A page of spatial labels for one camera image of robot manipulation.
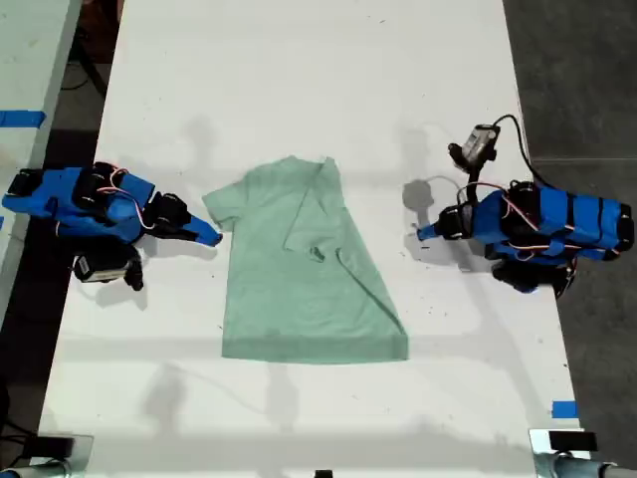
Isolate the black floor cable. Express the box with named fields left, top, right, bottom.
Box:
left=63, top=47, right=109, bottom=100

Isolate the black camera cable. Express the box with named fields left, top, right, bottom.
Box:
left=490, top=114, right=549, bottom=188

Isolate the pale green T-shirt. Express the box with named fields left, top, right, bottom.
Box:
left=201, top=154, right=411, bottom=364

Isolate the grey metal pipe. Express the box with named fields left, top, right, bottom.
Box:
left=533, top=453, right=637, bottom=478
left=0, top=460, right=79, bottom=478

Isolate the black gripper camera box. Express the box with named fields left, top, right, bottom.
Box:
left=72, top=245, right=146, bottom=292
left=447, top=123, right=502, bottom=176

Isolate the white side table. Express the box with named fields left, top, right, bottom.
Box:
left=0, top=0, right=84, bottom=320

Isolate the small black box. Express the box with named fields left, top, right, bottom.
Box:
left=547, top=430, right=598, bottom=452
left=37, top=435, right=77, bottom=457

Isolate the metal table clamp plate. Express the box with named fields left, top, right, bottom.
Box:
left=528, top=428, right=594, bottom=462
left=28, top=433, right=96, bottom=470

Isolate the long blue tape strip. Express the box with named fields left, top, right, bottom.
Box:
left=0, top=110, right=48, bottom=128

